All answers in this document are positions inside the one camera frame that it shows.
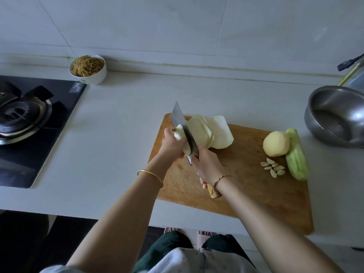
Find white patterned garment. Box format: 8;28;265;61
148;247;268;273

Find peeled green cucumber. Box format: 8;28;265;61
284;128;311;181

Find wooden cutting board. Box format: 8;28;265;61
149;113;315;235

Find gold bangle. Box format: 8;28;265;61
136;169;165;188

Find white bowl of noodles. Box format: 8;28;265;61
69;54;108;86

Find pile of garlic cloves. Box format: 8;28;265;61
260;157;287;179

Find dark green trousers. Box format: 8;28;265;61
132;231;257;273

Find person's right forearm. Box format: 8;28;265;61
215;178;345;273

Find thin cabbage vegetable slice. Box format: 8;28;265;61
188;115;215;150

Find person's left hand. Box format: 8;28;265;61
156;127;188;165

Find black gas stove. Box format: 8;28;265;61
0;75;87;189

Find light blue plastic board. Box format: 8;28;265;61
347;68;364;94

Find person's right hand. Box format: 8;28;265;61
191;146;229;188

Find cleaver with wooden handle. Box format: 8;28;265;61
171;101;223;199

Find person's right foot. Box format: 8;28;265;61
197;229;214;248

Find pile of white diced vegetable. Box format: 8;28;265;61
202;115;234;150

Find deep stainless steel bowl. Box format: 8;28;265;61
304;85;364;148

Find person's left forearm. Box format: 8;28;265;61
65;162;171;273

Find braided cord bracelet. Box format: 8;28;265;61
213;174;232;191

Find peeled yellow potato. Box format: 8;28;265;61
262;130;291;158

